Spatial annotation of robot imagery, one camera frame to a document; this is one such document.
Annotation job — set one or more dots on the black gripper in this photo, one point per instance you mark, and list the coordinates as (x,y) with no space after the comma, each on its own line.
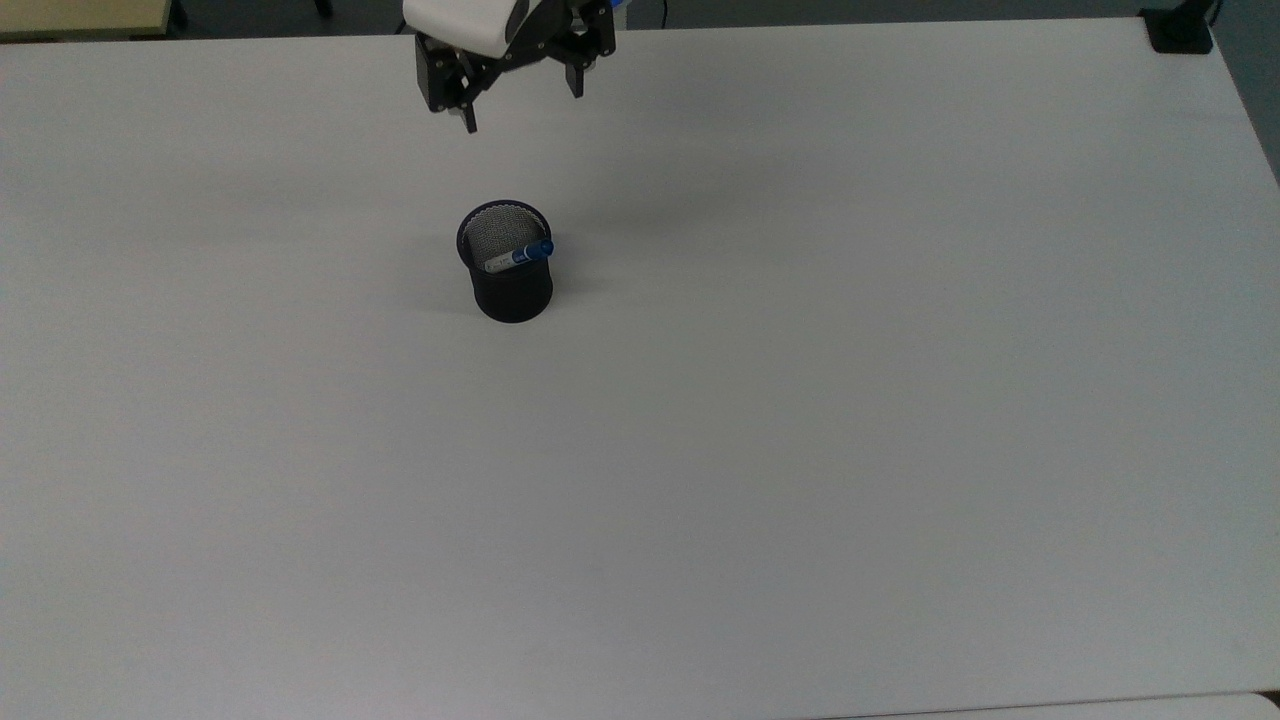
(555,22)

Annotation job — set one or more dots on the blue and white marker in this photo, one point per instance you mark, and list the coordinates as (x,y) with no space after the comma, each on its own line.
(520,254)

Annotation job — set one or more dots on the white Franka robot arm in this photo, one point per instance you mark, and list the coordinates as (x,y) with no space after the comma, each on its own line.
(460,22)

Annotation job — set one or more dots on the black mesh pen cup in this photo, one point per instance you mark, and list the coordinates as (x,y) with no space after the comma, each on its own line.
(512,290)

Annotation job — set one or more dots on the beige wooden table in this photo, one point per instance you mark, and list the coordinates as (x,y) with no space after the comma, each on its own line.
(80,15)

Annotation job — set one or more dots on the white adjacent table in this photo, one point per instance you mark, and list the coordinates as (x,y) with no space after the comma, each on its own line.
(1100,710)

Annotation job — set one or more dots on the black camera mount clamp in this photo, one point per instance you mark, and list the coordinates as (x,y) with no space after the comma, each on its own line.
(1180,28)

